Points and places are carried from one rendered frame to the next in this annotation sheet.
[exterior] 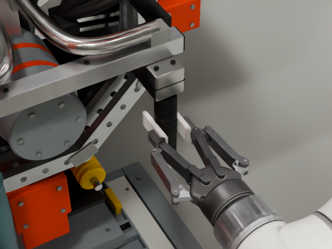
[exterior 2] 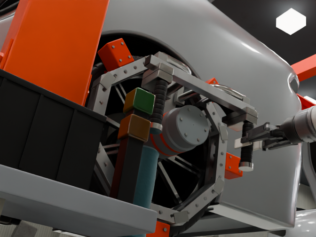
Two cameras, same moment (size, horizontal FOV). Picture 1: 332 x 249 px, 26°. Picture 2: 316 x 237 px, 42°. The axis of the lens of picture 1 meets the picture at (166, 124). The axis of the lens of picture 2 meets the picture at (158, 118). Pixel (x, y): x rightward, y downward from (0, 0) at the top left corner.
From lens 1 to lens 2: 138 cm
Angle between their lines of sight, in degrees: 70
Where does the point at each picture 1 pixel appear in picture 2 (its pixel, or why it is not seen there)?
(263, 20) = not seen: outside the picture
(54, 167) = (165, 213)
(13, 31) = not seen: hidden behind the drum
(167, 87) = (251, 115)
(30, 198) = not seen: hidden behind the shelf
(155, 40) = (244, 99)
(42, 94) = (203, 85)
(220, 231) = (299, 115)
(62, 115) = (200, 122)
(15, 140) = (179, 117)
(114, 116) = (200, 201)
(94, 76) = (222, 95)
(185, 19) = (236, 165)
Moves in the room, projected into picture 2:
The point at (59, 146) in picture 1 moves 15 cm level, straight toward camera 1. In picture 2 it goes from (194, 138) to (216, 121)
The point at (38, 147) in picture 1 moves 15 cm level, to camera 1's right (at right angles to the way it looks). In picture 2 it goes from (186, 130) to (235, 138)
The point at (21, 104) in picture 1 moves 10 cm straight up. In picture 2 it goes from (194, 82) to (198, 54)
